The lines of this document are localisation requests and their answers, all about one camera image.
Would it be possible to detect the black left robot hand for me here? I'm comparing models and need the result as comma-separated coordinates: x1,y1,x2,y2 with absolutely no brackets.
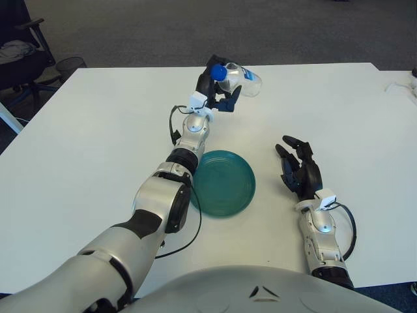
195,54,243,113

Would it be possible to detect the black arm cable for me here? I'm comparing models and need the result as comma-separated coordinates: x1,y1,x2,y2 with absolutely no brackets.
154,104,203,260
332,201,357,258

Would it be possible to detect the thin white cable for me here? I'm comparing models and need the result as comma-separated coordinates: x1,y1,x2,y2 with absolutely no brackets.
384,81,414,95

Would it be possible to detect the grey cloth on chair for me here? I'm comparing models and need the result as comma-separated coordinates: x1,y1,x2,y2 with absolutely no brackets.
0,40,38,65

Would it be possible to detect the green round plate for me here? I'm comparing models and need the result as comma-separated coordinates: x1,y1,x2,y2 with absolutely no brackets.
190,149,257,218

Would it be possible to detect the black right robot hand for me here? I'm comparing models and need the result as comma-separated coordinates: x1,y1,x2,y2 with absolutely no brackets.
275,134,324,201

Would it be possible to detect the grey robot torso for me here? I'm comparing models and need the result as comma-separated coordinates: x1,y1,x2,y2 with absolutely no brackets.
130,265,405,313

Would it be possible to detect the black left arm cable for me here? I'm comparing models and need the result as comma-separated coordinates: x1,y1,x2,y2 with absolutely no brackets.
154,104,203,260

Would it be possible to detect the black wire mesh wastebasket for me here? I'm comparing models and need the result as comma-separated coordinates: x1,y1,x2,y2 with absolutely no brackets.
57,56,88,82

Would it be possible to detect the clear bottle with blue cap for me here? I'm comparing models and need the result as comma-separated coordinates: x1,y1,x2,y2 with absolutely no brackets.
210,61,263,98

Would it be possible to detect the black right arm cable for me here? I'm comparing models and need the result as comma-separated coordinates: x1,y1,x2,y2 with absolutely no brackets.
332,201,357,258

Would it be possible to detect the black office chair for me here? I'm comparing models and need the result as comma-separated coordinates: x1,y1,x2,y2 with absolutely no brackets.
0,18,63,108

